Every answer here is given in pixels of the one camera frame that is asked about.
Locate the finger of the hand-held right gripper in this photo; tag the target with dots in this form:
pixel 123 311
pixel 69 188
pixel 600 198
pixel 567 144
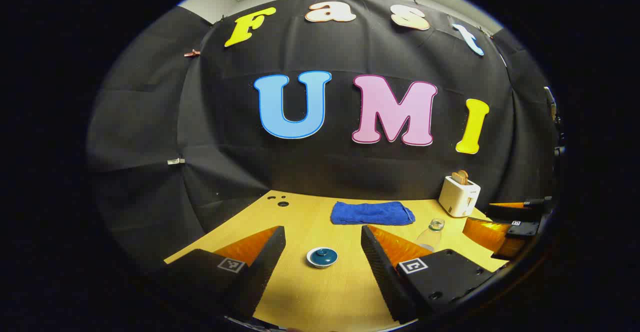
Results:
pixel 530 211
pixel 522 229

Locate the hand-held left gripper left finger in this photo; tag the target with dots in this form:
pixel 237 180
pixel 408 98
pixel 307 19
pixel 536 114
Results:
pixel 260 277

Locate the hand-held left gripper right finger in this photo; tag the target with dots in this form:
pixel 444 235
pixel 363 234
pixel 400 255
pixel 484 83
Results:
pixel 382 272

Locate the blue and white teacup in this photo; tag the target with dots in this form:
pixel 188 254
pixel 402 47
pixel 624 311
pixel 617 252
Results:
pixel 322 266

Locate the clear water bottle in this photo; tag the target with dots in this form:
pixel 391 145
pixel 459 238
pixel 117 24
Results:
pixel 434 232

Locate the blue towel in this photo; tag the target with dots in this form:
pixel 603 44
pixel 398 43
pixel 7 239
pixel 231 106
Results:
pixel 372 213

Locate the white toaster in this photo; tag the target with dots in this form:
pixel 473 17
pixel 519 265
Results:
pixel 457 199

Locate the toast slice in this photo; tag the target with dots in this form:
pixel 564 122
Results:
pixel 461 176

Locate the white clip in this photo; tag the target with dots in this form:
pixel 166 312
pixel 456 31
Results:
pixel 175 161

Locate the black backdrop cloth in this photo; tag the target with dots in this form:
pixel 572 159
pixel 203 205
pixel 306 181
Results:
pixel 225 137

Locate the copper clip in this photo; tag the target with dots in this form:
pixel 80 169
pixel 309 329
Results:
pixel 191 53

